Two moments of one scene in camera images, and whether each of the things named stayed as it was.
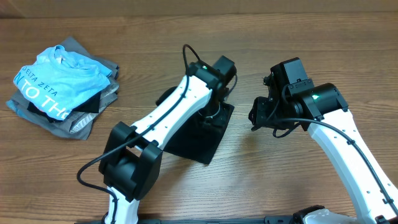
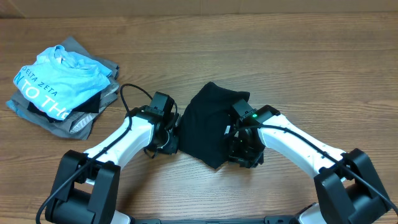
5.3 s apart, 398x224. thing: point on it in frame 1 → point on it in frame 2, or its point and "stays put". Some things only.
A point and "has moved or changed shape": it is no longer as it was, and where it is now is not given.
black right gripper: x=262 y=120 → x=235 y=155
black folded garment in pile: x=91 y=106 stays put
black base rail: x=268 y=220 stays put
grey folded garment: x=78 y=123 stays put
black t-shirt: x=198 y=137 has moved or changed shape
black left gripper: x=219 y=106 → x=171 y=147
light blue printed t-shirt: x=58 y=80 stays put
